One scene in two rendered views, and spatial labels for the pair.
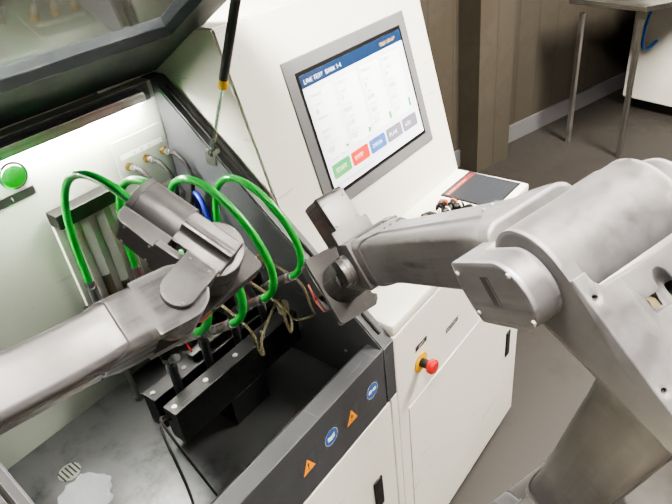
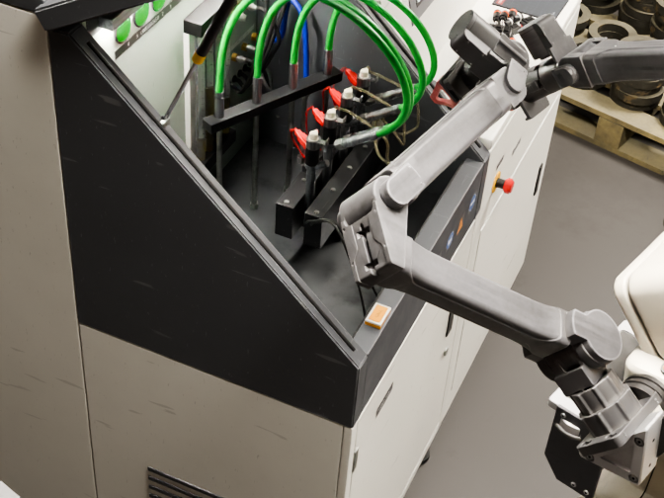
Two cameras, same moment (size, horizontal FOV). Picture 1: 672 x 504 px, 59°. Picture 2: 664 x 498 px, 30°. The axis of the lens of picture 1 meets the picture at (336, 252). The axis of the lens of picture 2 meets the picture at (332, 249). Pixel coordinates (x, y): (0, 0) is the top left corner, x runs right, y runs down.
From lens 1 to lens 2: 1.52 m
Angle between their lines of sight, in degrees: 18
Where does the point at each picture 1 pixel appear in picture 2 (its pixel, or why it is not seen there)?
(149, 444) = not seen: hidden behind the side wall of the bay
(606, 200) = not seen: outside the picture
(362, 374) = (472, 183)
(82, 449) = not seen: hidden behind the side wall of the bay
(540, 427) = (554, 287)
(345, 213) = (557, 34)
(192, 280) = (519, 76)
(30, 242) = (170, 49)
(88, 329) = (483, 103)
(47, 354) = (472, 115)
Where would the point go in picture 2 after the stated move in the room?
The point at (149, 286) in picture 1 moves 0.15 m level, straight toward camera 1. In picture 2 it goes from (500, 79) to (573, 128)
